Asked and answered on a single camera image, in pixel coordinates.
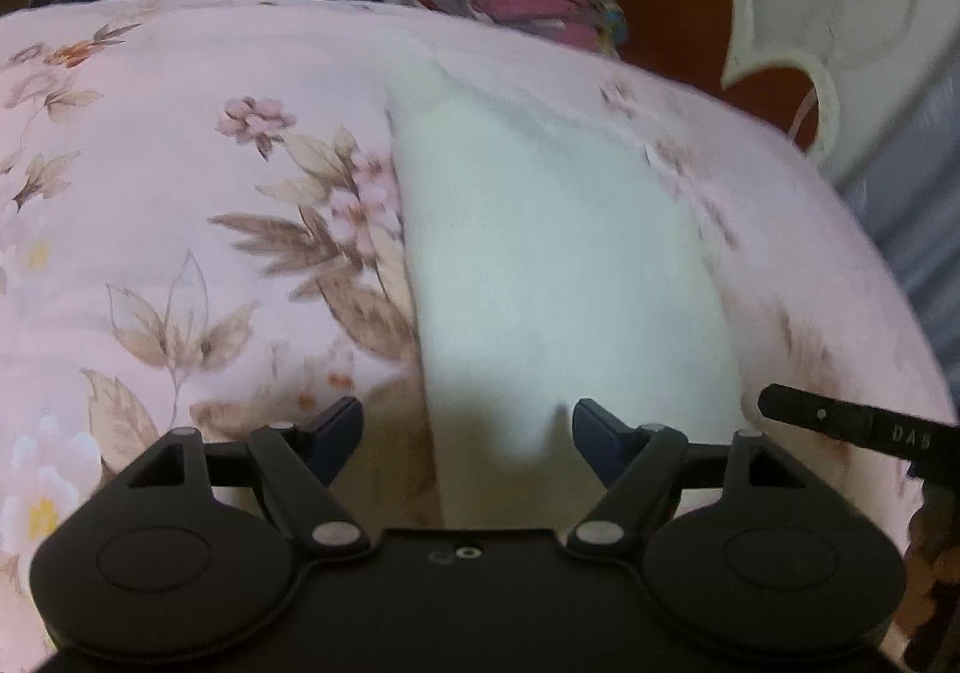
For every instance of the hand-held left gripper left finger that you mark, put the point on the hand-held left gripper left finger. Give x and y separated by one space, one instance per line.
334 440

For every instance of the pink floral blanket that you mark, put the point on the pink floral blanket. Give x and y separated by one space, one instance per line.
187 193

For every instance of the white knit sweater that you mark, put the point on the white knit sweater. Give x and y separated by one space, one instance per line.
555 253

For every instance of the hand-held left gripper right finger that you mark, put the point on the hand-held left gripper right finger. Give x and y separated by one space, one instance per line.
596 440

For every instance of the grey cloth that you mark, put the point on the grey cloth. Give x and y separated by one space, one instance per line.
907 223

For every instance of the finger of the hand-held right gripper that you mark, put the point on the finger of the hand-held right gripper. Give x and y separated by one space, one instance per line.
817 410

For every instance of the person's right hand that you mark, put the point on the person's right hand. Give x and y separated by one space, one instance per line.
934 568

